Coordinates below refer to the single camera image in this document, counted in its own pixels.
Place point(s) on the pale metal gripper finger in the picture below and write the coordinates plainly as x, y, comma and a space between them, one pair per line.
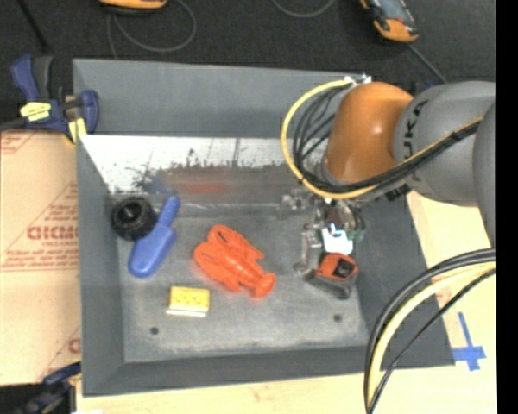
311, 244

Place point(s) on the orange and black tape measure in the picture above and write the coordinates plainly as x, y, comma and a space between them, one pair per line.
334, 274

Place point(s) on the orange toy lobster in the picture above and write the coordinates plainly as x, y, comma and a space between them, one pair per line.
235, 261

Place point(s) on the grey metal bin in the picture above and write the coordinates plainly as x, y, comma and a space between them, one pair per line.
241, 326

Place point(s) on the yellow small box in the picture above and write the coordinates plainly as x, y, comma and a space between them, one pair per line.
189, 299

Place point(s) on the black round knob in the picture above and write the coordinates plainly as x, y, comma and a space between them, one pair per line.
131, 217

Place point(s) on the brown cardboard board, red print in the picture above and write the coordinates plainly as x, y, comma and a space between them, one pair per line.
34, 300

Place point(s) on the black cylinder on white bracket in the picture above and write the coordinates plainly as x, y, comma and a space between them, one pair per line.
396, 193

